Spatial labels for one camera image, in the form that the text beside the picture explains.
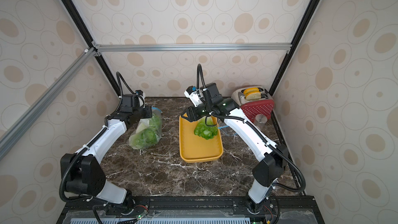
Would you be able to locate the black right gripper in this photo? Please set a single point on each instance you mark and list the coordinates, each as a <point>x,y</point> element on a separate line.
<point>195,113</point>

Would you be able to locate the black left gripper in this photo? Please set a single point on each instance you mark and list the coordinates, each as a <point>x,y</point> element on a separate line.
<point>148,109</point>

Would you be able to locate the clear zipper bag blue seal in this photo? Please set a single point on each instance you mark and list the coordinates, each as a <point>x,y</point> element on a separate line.
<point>147,130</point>

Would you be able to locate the chinese cabbage front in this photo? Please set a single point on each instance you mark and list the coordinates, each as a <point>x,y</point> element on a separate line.
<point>142,125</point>

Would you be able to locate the clear plastic bag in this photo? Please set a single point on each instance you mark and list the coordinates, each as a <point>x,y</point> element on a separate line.
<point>226,130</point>

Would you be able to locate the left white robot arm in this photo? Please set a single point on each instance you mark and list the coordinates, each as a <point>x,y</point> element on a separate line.
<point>82,177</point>

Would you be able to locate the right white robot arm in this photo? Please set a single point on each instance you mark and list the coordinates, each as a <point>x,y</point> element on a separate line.
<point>271,165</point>

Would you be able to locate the yellow plastic tray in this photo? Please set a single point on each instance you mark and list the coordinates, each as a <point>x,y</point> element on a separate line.
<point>194,148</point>

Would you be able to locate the red and silver toaster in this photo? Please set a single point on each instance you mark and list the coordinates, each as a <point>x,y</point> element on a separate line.
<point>251,109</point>

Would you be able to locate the yellow bread slice in toaster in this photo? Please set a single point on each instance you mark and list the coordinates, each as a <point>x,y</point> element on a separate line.
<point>250,90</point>

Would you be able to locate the pale bread slice in toaster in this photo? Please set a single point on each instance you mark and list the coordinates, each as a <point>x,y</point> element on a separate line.
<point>254,95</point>

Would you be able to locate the clear jar with metal lid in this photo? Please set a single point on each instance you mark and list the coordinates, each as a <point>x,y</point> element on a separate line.
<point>260,121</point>

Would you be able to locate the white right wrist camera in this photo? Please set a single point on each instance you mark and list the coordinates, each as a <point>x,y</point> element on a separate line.
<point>195,95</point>

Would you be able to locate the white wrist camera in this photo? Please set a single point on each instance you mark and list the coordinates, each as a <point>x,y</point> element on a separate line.
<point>195,95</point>
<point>141,94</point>

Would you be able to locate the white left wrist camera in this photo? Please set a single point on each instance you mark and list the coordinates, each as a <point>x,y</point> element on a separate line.
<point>141,94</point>

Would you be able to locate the aluminium rail back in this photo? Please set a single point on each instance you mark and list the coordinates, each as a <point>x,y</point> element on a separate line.
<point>193,47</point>

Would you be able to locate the aluminium rail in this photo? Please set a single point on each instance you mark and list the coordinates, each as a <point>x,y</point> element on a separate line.
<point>19,128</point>
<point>193,47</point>

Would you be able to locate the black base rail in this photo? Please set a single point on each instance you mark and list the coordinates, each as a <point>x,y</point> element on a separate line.
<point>194,210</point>

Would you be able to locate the aluminium rail left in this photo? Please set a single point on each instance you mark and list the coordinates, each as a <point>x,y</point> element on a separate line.
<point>19,128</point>

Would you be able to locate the black corner frame post left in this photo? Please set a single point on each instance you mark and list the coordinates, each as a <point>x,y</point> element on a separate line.
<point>86,35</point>

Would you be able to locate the black corner frame post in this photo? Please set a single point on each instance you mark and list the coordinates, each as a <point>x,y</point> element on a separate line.
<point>86,35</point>
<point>308,14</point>

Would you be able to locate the black corner frame post right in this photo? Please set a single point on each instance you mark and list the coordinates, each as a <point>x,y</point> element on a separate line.
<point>308,14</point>

